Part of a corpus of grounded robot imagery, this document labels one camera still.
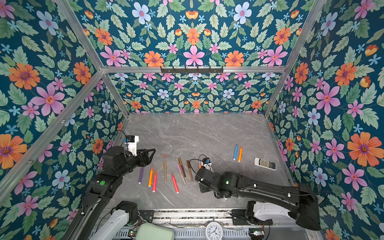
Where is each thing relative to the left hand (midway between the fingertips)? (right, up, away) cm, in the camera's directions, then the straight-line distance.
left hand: (152, 147), depth 70 cm
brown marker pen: (+11, -14, +21) cm, 28 cm away
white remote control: (+63, -13, +21) cm, 68 cm away
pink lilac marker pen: (+11, -18, +18) cm, 28 cm away
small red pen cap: (-1, -9, +26) cm, 27 cm away
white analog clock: (+30, -38, -3) cm, 48 cm away
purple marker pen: (-13, -20, +18) cm, 30 cm away
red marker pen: (-4, -23, +14) cm, 28 cm away
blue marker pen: (+46, -7, +27) cm, 54 cm away
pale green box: (0, -39, -2) cm, 39 cm away
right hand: (+23, -18, +4) cm, 30 cm away
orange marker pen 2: (+49, -8, +26) cm, 56 cm away
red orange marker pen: (+8, -22, +14) cm, 28 cm away
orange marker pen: (-6, -20, +16) cm, 26 cm away
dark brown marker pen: (+15, -15, +21) cm, 30 cm away
